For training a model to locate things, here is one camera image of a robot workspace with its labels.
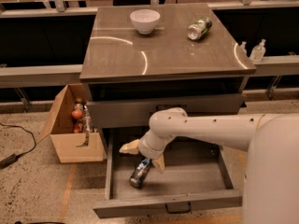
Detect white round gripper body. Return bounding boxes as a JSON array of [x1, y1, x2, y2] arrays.
[[138, 131, 168, 160]]

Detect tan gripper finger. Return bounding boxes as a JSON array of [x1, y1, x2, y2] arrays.
[[152, 155, 164, 174], [120, 139, 139, 155]]

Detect open grey middle drawer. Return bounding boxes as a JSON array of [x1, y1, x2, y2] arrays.
[[93, 127, 242, 218]]

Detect grey cabinet with counter top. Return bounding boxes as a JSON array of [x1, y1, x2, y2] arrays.
[[79, 3, 257, 161]]

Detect small clear pump bottle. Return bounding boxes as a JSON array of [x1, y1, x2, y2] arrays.
[[240, 41, 247, 55]]

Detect open cardboard box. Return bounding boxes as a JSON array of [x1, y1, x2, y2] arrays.
[[38, 83, 107, 163]]

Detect clear soap pump bottle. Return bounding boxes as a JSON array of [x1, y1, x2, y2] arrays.
[[249, 39, 265, 62]]

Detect white ceramic bowl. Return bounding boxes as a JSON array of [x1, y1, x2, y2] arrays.
[[130, 9, 161, 35]]

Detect black power cable with adapter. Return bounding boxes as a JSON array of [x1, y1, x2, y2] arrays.
[[0, 122, 37, 170]]

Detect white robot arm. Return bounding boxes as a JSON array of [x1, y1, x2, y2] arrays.
[[120, 107, 299, 224]]

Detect red apple in box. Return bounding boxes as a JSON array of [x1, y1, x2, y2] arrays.
[[72, 109, 83, 120]]

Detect blue silver redbull can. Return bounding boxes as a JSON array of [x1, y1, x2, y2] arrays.
[[129, 158, 151, 188]]

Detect green silver soda can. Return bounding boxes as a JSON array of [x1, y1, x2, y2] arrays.
[[187, 17, 212, 40]]

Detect closed grey top drawer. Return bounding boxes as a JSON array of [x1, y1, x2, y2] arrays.
[[87, 94, 242, 129]]

